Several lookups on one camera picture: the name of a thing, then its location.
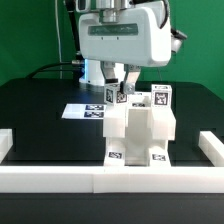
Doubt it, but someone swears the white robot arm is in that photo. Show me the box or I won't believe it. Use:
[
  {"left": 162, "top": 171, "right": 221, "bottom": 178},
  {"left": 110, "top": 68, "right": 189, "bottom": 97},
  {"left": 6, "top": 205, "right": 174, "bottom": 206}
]
[{"left": 79, "top": 0, "right": 171, "bottom": 93}]

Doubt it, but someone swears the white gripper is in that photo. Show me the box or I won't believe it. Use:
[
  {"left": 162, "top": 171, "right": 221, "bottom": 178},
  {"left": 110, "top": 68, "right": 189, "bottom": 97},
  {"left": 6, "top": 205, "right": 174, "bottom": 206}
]
[{"left": 79, "top": 4, "right": 171, "bottom": 95}]

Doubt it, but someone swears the white sheet with fiducial tags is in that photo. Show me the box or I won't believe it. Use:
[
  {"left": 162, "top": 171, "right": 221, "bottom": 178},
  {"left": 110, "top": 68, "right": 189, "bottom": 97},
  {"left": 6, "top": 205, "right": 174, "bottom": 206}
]
[{"left": 62, "top": 104, "right": 106, "bottom": 119}]

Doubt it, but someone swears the white chair seat part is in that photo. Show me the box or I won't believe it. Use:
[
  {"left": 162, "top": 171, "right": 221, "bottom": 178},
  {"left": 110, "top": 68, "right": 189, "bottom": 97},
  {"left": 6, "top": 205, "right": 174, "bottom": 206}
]
[{"left": 105, "top": 117, "right": 168, "bottom": 167}]

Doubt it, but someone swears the black cable bundle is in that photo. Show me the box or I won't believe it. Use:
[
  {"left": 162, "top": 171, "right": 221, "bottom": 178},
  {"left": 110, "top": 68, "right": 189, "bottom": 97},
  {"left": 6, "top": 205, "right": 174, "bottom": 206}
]
[{"left": 24, "top": 0, "right": 88, "bottom": 80}]

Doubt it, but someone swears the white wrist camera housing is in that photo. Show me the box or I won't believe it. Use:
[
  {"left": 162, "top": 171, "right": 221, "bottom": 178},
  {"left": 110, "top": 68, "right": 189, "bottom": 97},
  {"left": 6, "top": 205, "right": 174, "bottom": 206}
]
[{"left": 76, "top": 0, "right": 96, "bottom": 13}]

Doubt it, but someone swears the white chair back part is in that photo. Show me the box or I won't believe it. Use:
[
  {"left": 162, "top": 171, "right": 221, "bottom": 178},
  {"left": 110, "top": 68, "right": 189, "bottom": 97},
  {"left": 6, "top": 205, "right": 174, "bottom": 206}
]
[{"left": 103, "top": 86, "right": 176, "bottom": 140}]

